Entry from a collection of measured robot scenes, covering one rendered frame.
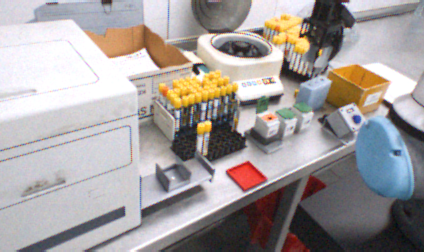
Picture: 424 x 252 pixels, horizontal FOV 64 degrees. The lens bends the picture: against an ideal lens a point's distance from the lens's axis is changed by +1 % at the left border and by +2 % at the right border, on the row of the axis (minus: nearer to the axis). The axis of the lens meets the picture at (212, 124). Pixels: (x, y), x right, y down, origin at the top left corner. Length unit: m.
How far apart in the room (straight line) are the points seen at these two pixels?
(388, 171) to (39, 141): 0.45
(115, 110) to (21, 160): 0.13
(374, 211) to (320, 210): 0.11
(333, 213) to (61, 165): 0.46
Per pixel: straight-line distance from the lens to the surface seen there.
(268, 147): 0.85
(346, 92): 1.09
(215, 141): 0.82
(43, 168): 0.49
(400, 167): 0.50
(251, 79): 1.05
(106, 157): 0.51
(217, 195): 0.73
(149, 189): 0.67
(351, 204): 0.70
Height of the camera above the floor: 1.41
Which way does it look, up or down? 36 degrees down
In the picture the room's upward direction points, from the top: 8 degrees clockwise
